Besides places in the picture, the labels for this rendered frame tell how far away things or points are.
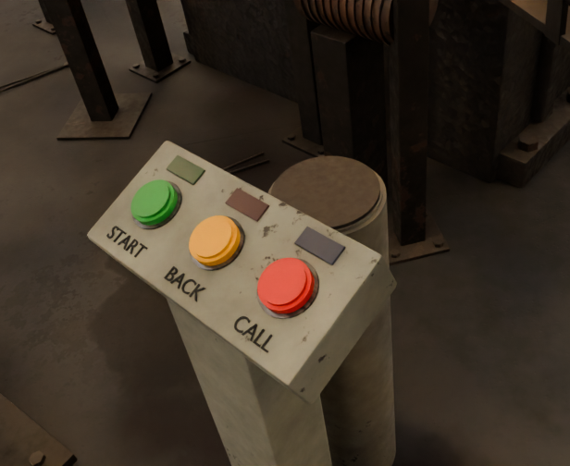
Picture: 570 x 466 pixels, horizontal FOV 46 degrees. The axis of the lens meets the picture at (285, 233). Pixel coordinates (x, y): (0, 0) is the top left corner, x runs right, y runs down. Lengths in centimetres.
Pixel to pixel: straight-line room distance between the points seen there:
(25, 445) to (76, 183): 70
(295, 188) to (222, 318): 23
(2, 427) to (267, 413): 72
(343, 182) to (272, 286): 23
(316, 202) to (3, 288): 95
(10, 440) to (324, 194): 75
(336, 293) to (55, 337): 94
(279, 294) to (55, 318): 95
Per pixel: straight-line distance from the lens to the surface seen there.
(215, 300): 50
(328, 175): 68
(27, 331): 139
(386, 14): 105
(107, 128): 182
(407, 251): 131
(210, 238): 51
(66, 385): 127
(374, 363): 81
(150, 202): 56
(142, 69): 203
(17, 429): 123
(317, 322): 46
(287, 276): 47
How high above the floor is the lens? 95
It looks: 44 degrees down
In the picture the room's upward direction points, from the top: 10 degrees counter-clockwise
